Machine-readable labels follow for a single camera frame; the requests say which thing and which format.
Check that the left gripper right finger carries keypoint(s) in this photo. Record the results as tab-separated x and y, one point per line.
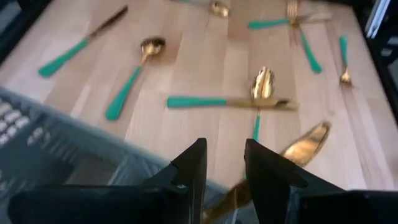
273	193

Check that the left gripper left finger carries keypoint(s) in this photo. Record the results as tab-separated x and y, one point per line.
174	199

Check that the grey plastic silverware basket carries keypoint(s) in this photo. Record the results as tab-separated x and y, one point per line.
62	146

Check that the silver aluminium bracket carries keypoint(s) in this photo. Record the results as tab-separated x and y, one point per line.
376	18

